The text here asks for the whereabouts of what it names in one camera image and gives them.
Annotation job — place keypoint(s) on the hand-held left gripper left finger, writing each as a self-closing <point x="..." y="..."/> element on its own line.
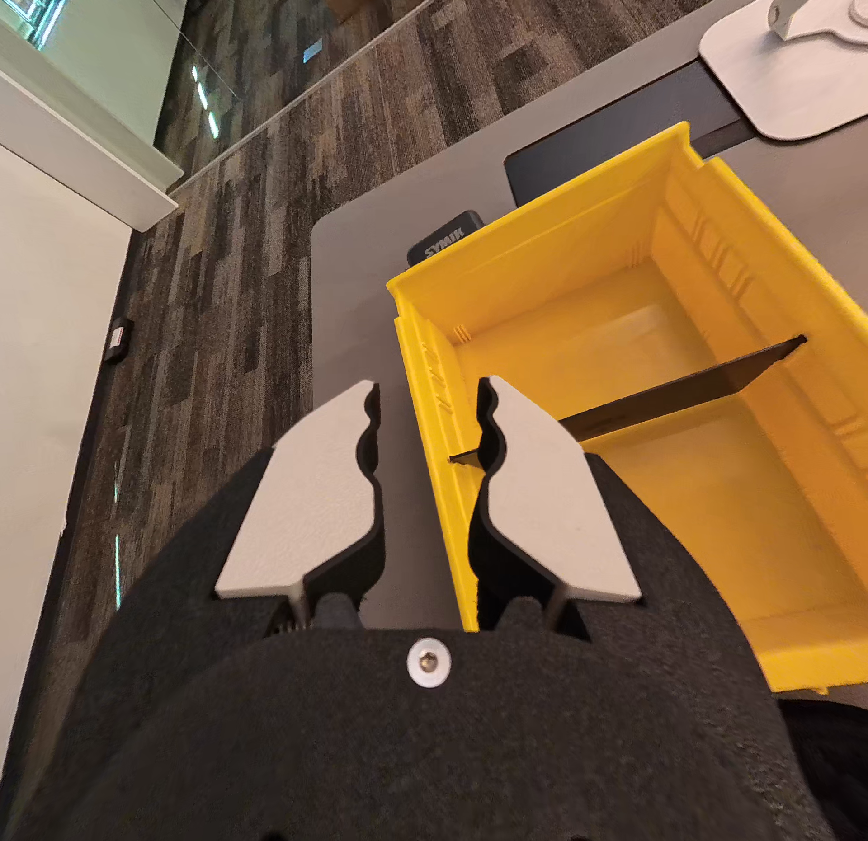
<point x="305" y="509"/>

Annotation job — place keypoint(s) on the black desk pad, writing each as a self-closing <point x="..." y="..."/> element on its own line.
<point x="610" y="136"/>

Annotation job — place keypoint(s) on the black power bank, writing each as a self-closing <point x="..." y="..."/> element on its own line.
<point x="444" y="241"/>

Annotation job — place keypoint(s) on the wooden document stand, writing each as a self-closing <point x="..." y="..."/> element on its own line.
<point x="800" y="88"/>

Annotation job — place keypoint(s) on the yellow plastic bin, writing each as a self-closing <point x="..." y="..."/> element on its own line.
<point x="678" y="515"/>

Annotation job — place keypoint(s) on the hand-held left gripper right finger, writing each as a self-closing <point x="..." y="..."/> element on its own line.
<point x="549" y="515"/>

